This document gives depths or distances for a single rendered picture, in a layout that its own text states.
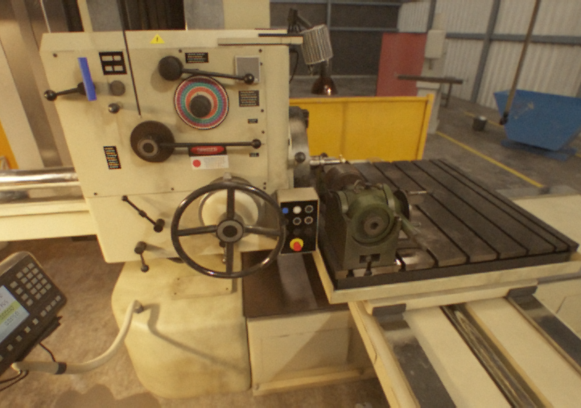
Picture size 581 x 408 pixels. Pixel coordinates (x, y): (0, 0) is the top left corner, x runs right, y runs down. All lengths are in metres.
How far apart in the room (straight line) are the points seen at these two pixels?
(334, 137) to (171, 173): 2.83
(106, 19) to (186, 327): 1.52
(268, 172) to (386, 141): 2.99
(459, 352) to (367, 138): 2.86
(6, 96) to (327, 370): 2.28
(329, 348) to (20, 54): 2.18
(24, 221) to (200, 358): 1.10
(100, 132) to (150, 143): 0.19
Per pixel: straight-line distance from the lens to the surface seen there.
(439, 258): 1.60
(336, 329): 1.91
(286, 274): 1.97
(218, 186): 0.99
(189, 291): 1.92
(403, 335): 1.58
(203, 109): 1.06
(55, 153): 2.13
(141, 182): 1.28
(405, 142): 4.23
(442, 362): 1.59
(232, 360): 1.99
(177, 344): 1.88
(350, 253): 1.37
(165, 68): 1.09
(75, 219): 1.80
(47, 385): 2.66
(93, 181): 1.34
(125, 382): 2.45
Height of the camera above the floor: 1.89
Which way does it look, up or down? 28 degrees down
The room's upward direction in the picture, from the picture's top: straight up
